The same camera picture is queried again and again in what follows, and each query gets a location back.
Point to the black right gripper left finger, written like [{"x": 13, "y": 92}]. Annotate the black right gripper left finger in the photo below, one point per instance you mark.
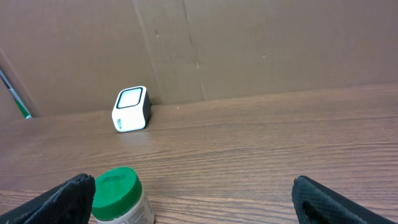
[{"x": 70, "y": 202}]

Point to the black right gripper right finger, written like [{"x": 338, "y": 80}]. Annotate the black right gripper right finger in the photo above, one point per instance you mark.
[{"x": 316, "y": 204}]

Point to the green lid jar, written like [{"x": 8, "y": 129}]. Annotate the green lid jar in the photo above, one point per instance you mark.
[{"x": 120, "y": 198}]

